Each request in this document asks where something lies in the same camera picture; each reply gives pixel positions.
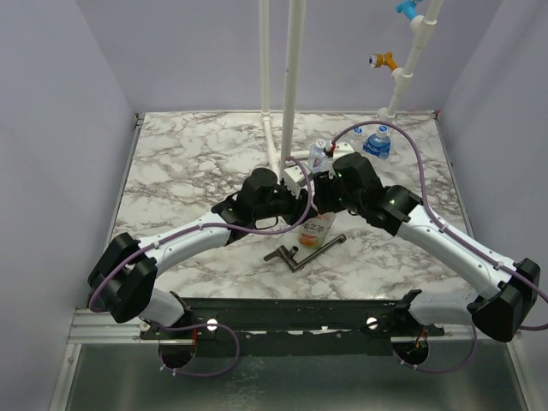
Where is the white PVC pipe tree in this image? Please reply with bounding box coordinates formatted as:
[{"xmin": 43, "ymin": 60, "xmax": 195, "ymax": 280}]
[{"xmin": 378, "ymin": 0, "xmax": 444, "ymax": 122}]

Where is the white PVC pipe stand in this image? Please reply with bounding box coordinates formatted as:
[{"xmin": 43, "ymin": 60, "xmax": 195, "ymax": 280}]
[{"xmin": 259, "ymin": 0, "xmax": 307, "ymax": 175}]

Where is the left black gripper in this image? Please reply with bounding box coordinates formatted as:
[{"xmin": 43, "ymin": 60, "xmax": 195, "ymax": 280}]
[{"xmin": 253, "ymin": 180, "xmax": 318, "ymax": 228}]

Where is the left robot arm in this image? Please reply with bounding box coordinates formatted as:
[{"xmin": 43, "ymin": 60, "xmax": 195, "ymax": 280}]
[{"xmin": 87, "ymin": 164, "xmax": 315, "ymax": 338}]

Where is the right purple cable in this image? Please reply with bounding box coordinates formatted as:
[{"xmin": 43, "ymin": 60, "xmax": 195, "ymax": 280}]
[{"xmin": 331, "ymin": 121, "xmax": 548, "ymax": 372}]

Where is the clear plastic bottle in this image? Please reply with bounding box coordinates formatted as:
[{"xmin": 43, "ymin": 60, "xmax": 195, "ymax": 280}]
[{"xmin": 346, "ymin": 134, "xmax": 365, "ymax": 151}]

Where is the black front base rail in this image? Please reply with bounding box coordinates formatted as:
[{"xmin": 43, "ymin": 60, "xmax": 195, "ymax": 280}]
[{"xmin": 140, "ymin": 290, "xmax": 446, "ymax": 357}]

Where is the blue pipe fitting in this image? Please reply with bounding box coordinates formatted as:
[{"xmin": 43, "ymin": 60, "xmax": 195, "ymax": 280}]
[{"xmin": 395, "ymin": 0, "xmax": 422, "ymax": 21}]

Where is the dark metal faucet handle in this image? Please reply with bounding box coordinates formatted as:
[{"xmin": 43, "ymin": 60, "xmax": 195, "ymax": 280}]
[{"xmin": 263, "ymin": 234, "xmax": 347, "ymax": 272}]

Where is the purple label plastic bottle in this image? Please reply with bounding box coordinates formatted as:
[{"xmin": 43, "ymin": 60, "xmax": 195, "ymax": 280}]
[{"xmin": 307, "ymin": 144, "xmax": 329, "ymax": 174}]

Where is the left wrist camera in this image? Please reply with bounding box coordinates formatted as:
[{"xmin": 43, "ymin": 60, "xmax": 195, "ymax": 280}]
[{"xmin": 281, "ymin": 165, "xmax": 310, "ymax": 198}]

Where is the green orange label bottle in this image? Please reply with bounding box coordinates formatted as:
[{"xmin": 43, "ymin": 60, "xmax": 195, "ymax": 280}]
[{"xmin": 297, "ymin": 212, "xmax": 336, "ymax": 249}]

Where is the blue label plastic bottle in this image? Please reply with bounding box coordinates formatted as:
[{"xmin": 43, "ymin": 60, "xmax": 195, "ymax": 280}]
[{"xmin": 363, "ymin": 131, "xmax": 391, "ymax": 159}]

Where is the orange nozzle fitting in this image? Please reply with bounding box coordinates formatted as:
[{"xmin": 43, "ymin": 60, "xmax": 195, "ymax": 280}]
[{"xmin": 368, "ymin": 51, "xmax": 399, "ymax": 72}]

